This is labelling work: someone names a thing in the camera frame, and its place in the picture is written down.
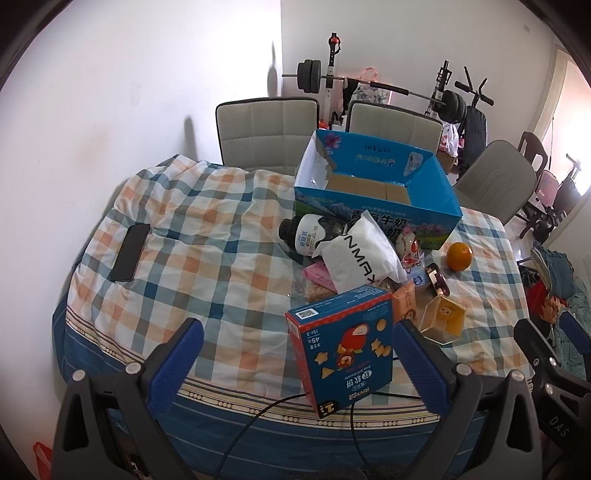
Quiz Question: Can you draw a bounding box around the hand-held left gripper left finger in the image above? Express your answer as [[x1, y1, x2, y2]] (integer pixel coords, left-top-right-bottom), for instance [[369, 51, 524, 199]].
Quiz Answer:
[[53, 318, 205, 480]]

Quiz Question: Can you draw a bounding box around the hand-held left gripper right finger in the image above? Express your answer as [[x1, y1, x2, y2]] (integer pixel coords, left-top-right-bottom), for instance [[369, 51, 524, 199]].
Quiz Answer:
[[393, 318, 541, 480]]

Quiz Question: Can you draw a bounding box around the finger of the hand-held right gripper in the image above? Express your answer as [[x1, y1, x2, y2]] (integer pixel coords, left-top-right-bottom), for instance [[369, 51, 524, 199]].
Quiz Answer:
[[513, 318, 561, 384], [556, 310, 591, 365]]

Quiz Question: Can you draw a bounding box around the clear yellow small box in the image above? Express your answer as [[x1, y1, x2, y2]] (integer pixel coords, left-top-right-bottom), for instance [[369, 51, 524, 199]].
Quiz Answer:
[[418, 294, 467, 344]]

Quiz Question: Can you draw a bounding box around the blue snack box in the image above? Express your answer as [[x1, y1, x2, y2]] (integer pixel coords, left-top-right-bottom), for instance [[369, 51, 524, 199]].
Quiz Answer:
[[285, 285, 396, 418]]

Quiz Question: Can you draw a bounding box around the orange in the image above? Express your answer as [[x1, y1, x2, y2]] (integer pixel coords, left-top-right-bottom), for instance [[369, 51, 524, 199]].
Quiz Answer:
[[444, 242, 474, 271]]

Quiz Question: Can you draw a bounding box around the pink packet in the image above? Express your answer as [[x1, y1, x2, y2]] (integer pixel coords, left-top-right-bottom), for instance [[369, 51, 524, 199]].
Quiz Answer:
[[308, 262, 340, 289]]

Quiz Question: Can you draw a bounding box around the blue cardboard box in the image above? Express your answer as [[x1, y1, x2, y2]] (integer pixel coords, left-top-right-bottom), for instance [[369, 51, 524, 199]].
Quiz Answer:
[[294, 129, 463, 252]]

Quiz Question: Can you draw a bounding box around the black and white yogurt bottle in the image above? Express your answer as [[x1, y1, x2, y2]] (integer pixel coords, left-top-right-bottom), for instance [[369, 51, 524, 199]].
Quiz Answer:
[[278, 213, 352, 256]]

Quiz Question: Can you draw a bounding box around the small orange packet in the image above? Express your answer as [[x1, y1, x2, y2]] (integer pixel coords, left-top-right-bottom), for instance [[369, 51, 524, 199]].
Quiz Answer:
[[392, 281, 419, 324]]

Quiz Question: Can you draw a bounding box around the pile of clothes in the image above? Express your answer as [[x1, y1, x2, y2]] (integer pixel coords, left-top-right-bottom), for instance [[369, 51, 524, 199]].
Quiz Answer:
[[522, 244, 591, 379]]

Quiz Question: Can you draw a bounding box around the plaid tablecloth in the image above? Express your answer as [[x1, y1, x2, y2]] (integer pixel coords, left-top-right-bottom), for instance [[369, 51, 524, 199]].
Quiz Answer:
[[52, 154, 536, 476]]

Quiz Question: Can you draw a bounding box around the black phone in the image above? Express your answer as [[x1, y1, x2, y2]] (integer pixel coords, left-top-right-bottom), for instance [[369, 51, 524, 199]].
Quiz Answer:
[[108, 224, 151, 282]]

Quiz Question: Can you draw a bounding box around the beige snack bar packet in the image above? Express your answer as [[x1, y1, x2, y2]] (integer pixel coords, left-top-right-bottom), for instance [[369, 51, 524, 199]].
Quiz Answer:
[[302, 277, 342, 304]]

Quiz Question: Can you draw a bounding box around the black exercise machine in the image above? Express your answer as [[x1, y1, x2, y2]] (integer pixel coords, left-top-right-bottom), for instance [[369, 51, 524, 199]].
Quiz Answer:
[[536, 154, 588, 241]]

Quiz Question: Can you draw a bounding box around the grey padded chair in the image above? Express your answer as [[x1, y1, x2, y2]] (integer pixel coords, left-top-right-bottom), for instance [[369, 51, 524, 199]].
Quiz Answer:
[[452, 140, 539, 227], [215, 98, 320, 176], [346, 102, 444, 153]]

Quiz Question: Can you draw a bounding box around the brown plastic chair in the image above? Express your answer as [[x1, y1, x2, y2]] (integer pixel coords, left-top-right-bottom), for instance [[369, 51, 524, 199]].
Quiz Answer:
[[517, 131, 561, 232]]

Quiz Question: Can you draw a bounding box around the white and red plastic bag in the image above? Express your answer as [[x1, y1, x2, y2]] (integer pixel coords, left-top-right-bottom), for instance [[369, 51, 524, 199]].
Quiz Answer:
[[438, 124, 461, 158]]

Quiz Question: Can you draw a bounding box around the black weight bench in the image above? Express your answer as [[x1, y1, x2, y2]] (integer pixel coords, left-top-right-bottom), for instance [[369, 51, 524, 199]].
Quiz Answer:
[[425, 60, 495, 160]]

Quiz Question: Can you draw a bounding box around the floral plastic bag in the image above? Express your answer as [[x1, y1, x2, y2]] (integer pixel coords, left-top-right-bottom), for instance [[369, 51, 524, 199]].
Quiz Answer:
[[351, 68, 391, 107]]

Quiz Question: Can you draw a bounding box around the white barbell rack upright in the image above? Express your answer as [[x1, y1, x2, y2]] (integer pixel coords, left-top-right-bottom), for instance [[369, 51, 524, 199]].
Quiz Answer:
[[323, 33, 343, 131]]

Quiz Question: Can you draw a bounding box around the black barbell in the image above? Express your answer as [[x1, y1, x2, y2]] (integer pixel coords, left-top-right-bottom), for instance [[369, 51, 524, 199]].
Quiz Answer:
[[283, 60, 468, 123]]

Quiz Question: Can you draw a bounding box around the black cable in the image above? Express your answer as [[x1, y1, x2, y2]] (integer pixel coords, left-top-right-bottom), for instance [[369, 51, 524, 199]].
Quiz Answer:
[[221, 391, 421, 480], [348, 406, 372, 476]]

